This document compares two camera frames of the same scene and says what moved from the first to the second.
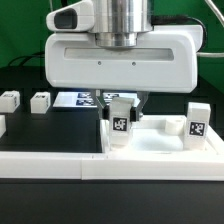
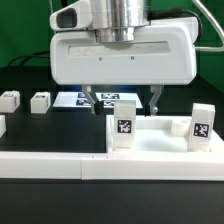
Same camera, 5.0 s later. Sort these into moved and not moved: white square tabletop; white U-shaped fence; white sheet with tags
Moved: white square tabletop
Not moved: white sheet with tags; white U-shaped fence
